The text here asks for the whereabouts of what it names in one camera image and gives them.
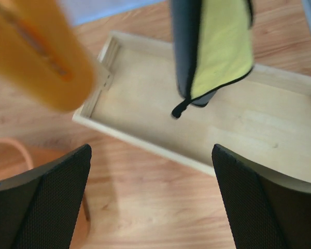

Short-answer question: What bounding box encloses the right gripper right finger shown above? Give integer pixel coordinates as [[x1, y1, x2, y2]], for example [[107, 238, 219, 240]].
[[211, 144, 311, 248]]

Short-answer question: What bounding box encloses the white round clip hanger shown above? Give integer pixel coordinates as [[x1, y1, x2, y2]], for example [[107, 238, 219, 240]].
[[0, 1, 97, 112]]

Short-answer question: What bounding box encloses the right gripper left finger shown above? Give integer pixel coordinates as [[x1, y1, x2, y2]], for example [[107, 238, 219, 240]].
[[0, 144, 92, 249]]

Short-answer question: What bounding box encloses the orange plastic basket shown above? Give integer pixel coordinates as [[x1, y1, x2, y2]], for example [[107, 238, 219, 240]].
[[0, 137, 91, 249]]

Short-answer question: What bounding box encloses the yellow grey sock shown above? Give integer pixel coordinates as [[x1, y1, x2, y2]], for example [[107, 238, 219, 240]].
[[190, 0, 254, 99]]

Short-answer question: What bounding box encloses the wooden hanger rack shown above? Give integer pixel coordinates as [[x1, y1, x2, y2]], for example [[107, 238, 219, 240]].
[[73, 31, 311, 183]]

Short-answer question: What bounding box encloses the grey black sock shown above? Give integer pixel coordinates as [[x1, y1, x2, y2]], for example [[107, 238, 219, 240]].
[[169, 1, 215, 119]]

